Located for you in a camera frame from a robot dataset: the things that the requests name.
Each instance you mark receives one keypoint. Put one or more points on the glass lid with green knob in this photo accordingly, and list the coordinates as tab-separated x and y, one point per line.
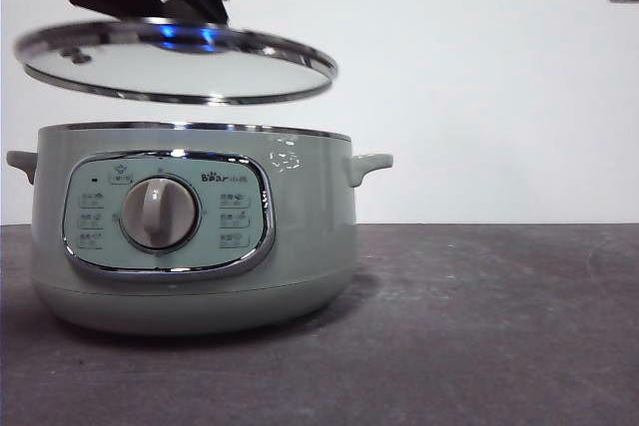
175	67

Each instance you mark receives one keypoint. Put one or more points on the pale green electric pot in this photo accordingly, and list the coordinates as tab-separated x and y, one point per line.
309	236

